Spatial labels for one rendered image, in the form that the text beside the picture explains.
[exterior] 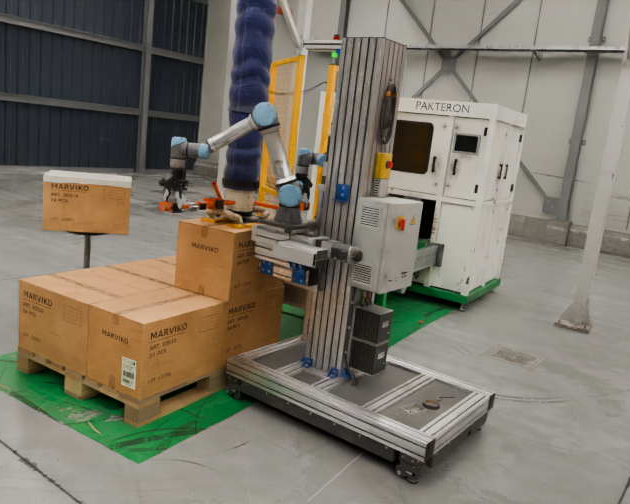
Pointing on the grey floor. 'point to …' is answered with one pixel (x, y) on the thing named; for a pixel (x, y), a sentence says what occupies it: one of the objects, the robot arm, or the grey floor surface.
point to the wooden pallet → (135, 411)
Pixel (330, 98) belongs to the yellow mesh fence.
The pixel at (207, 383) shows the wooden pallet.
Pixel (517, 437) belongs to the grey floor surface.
